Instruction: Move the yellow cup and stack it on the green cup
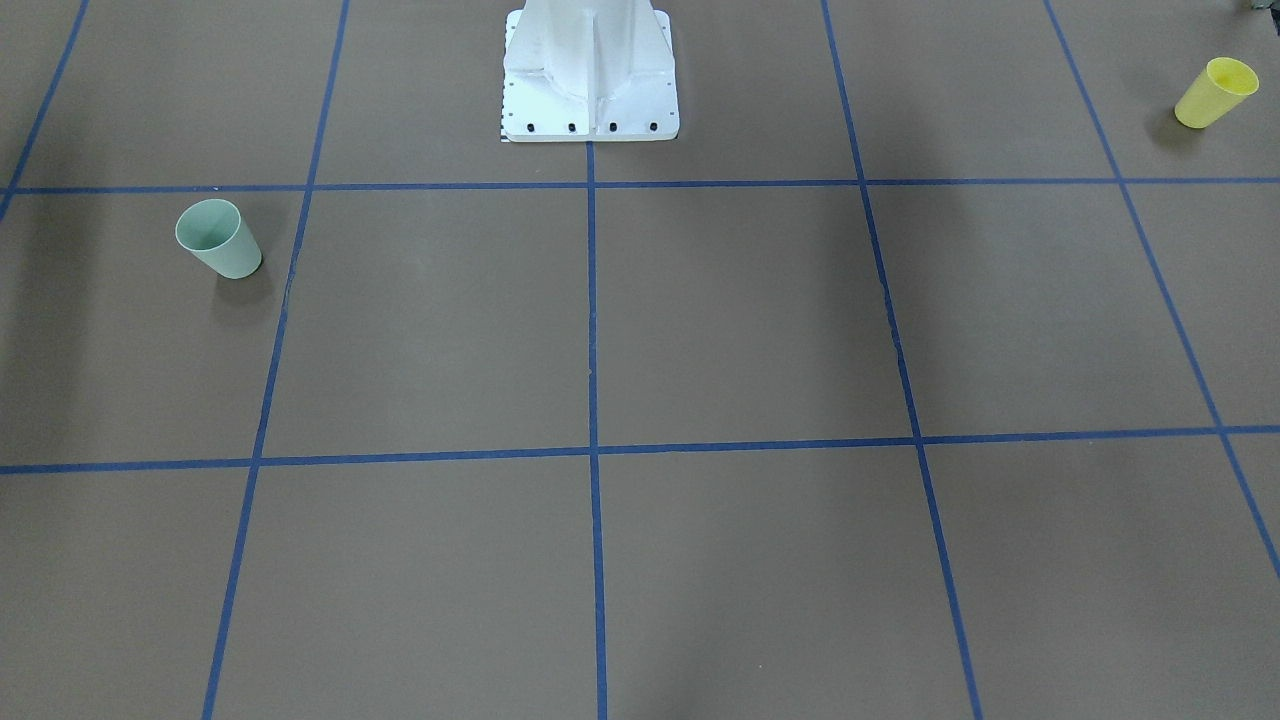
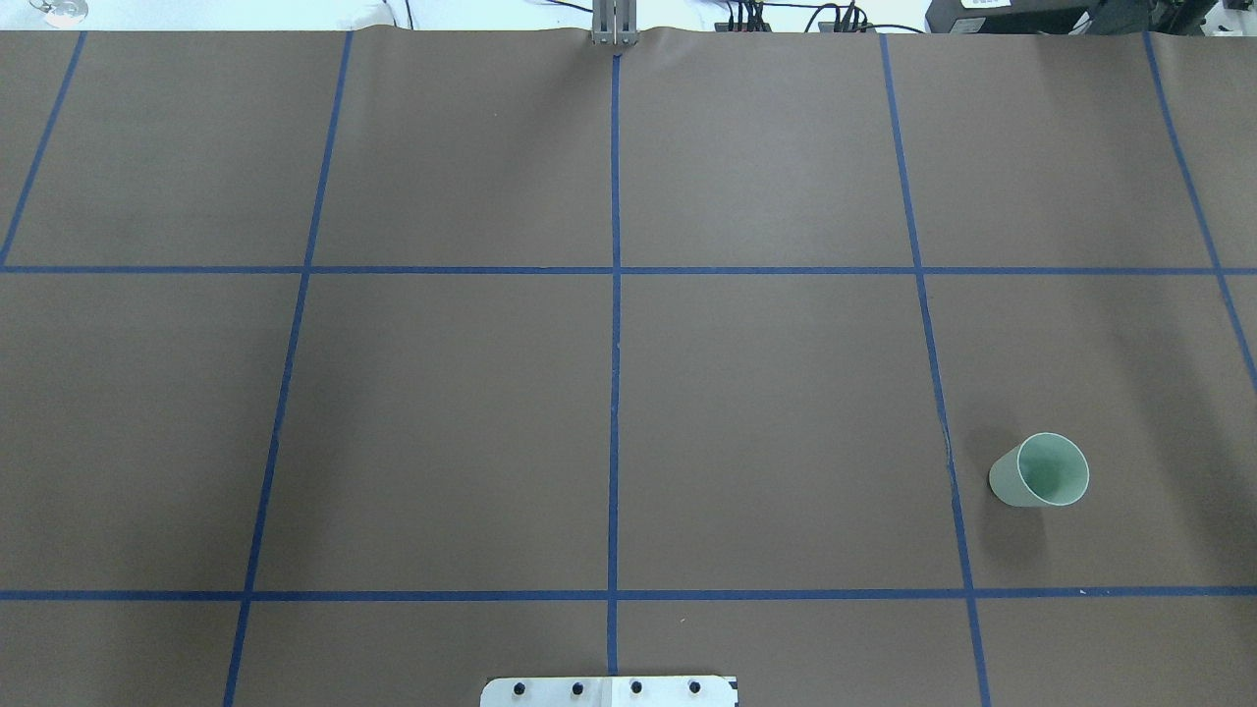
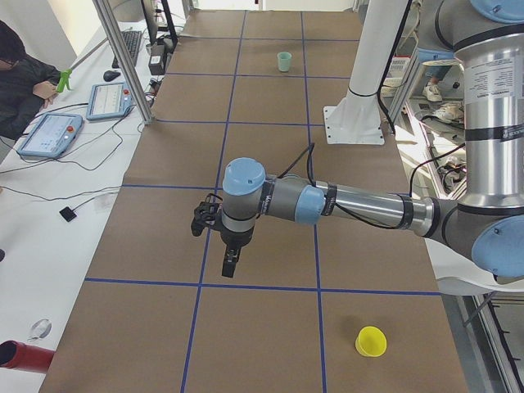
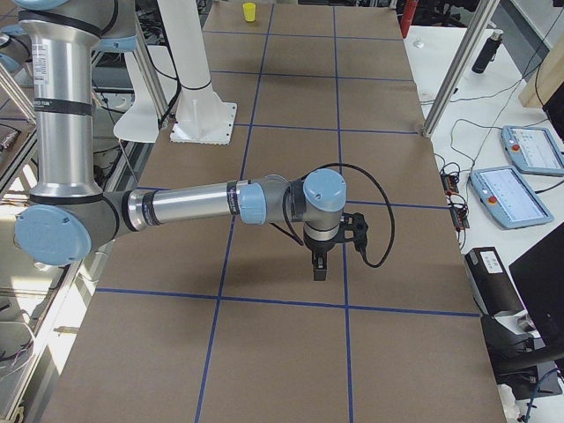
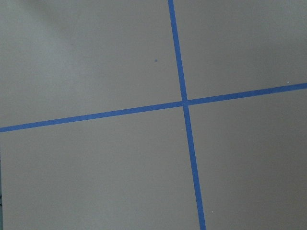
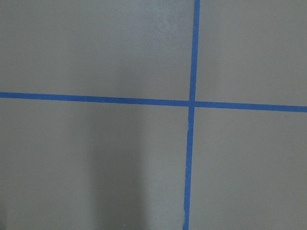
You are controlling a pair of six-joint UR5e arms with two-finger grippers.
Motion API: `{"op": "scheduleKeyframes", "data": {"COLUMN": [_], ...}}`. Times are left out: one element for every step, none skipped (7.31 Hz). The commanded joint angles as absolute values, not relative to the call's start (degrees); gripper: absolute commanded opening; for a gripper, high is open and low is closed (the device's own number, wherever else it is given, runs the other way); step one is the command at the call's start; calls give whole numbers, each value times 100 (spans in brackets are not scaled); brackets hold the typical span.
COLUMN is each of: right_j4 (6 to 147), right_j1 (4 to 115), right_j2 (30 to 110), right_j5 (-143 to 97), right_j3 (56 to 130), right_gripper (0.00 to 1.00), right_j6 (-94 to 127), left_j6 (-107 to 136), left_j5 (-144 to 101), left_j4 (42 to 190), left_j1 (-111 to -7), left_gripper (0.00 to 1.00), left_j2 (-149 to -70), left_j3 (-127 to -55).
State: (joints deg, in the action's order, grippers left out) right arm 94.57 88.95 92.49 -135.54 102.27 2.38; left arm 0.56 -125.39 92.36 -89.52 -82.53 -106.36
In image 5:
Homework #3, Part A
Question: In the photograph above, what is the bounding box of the blue tape line crosswise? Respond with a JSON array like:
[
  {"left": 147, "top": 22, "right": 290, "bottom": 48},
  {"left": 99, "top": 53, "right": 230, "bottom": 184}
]
[{"left": 0, "top": 83, "right": 307, "bottom": 133}]

